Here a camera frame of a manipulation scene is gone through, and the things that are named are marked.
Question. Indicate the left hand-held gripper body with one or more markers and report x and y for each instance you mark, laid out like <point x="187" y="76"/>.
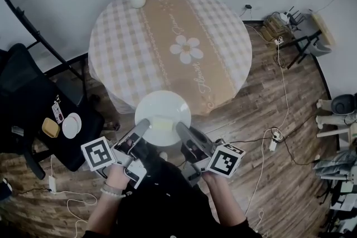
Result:
<point x="96" y="153"/>

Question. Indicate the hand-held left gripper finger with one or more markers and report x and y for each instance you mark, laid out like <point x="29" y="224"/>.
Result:
<point x="143" y="126"/>

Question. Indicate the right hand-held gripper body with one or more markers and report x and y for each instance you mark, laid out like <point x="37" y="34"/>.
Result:
<point x="226" y="160"/>

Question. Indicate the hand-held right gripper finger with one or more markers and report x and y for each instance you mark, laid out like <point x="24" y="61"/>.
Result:
<point x="184" y="131"/>

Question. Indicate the large white plate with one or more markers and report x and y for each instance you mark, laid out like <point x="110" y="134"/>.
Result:
<point x="161" y="103"/>

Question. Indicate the person's right forearm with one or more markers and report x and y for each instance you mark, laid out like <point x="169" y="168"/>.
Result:
<point x="226" y="200"/>

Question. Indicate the person's left forearm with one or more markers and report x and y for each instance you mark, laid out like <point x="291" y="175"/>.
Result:
<point x="104" y="211"/>

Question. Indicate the round table with checkered cloth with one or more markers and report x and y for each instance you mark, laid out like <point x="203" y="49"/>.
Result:
<point x="125" y="50"/>

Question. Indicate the person's left hand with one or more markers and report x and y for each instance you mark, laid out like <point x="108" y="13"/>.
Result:
<point x="117" y="177"/>

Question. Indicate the small white plate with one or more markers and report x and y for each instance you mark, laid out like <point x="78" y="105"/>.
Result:
<point x="71" y="126"/>

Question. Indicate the white power strip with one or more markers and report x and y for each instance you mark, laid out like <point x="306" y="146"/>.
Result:
<point x="273" y="143"/>

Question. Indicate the yellow rectangular dish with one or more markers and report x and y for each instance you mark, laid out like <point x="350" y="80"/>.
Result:
<point x="51" y="127"/>

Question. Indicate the white power adapter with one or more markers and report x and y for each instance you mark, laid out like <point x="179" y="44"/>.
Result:
<point x="52" y="184"/>

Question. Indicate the red-patterned card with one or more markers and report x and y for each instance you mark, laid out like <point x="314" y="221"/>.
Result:
<point x="57" y="114"/>

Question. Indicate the person's black clothing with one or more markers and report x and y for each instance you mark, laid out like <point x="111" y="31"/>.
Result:
<point x="161" y="203"/>

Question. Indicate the black office chair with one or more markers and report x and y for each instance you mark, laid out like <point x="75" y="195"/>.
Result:
<point x="28" y="86"/>

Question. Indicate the wooden crate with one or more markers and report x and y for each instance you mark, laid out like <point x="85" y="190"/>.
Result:
<point x="274" y="26"/>

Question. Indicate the gray chair black legs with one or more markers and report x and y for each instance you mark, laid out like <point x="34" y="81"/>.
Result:
<point x="320" y="48"/>

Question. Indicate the white router black antennas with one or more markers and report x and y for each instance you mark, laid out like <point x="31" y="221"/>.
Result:
<point x="285" y="17"/>

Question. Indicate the small wooden table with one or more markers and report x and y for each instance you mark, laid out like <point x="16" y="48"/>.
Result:
<point x="323" y="28"/>

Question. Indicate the light wooden table frame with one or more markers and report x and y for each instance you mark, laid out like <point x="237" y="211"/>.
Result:
<point x="334" y="132"/>

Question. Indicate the black wall plug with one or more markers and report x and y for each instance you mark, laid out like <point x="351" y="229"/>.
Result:
<point x="248" y="6"/>

